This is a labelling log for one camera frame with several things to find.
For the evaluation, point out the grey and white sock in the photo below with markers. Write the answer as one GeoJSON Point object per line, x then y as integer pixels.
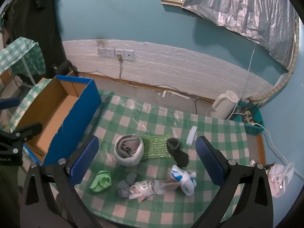
{"type": "Point", "coordinates": [130, 158]}

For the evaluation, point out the green checked table cover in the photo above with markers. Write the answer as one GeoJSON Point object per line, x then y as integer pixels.
{"type": "Point", "coordinates": [21, 52]}

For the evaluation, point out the wooden window sill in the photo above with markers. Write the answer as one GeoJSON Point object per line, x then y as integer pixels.
{"type": "Point", "coordinates": [171, 2]}

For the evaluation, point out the green checked tablecloth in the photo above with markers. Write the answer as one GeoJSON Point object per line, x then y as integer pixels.
{"type": "Point", "coordinates": [156, 121]}

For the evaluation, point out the black device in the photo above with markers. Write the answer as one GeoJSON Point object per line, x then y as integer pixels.
{"type": "Point", "coordinates": [64, 67]}

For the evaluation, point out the small white roll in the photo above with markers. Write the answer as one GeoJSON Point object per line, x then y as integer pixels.
{"type": "Point", "coordinates": [192, 135]}

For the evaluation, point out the tan sock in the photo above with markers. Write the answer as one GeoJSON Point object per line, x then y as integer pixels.
{"type": "Point", "coordinates": [172, 184]}

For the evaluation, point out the white power strip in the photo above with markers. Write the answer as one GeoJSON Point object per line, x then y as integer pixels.
{"type": "Point", "coordinates": [249, 116]}

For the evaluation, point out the green glitter cloth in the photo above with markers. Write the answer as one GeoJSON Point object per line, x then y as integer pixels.
{"type": "Point", "coordinates": [155, 147]}

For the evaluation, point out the white wall socket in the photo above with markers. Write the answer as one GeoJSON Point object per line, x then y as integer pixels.
{"type": "Point", "coordinates": [102, 51]}
{"type": "Point", "coordinates": [110, 52]}
{"type": "Point", "coordinates": [119, 52]}
{"type": "Point", "coordinates": [129, 54]}

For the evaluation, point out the white plastic bag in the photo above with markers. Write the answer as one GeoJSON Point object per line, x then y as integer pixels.
{"type": "Point", "coordinates": [281, 180]}

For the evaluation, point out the silver curtain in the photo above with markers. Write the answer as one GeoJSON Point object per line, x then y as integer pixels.
{"type": "Point", "coordinates": [249, 7]}

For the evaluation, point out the black sock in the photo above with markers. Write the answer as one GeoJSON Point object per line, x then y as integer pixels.
{"type": "Point", "coordinates": [179, 156]}

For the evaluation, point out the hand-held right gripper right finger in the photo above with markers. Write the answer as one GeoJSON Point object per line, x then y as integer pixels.
{"type": "Point", "coordinates": [209, 163]}

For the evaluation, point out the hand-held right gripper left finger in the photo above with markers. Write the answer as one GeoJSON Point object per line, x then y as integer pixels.
{"type": "Point", "coordinates": [84, 162]}

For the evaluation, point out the white patterned sock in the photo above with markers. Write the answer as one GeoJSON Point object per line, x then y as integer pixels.
{"type": "Point", "coordinates": [144, 187]}

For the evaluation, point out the blue cardboard box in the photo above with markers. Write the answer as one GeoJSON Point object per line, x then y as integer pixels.
{"type": "Point", "coordinates": [80, 114]}

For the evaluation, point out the white and blue sock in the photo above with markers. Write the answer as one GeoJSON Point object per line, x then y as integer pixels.
{"type": "Point", "coordinates": [186, 180]}

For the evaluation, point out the green sock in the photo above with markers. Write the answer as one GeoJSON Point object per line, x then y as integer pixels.
{"type": "Point", "coordinates": [102, 181]}

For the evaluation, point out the blue plastic basket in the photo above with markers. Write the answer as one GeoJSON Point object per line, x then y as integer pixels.
{"type": "Point", "coordinates": [255, 129]}

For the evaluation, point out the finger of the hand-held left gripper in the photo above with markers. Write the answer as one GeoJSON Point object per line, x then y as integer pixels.
{"type": "Point", "coordinates": [9, 102]}
{"type": "Point", "coordinates": [26, 131]}

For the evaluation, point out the green checked plastic sheet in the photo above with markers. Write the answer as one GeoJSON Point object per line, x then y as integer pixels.
{"type": "Point", "coordinates": [28, 97]}

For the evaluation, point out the black hanging clothing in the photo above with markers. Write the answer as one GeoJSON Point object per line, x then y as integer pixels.
{"type": "Point", "coordinates": [33, 23]}

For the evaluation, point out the white electric kettle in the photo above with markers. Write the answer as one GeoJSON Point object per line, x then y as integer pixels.
{"type": "Point", "coordinates": [223, 105]}

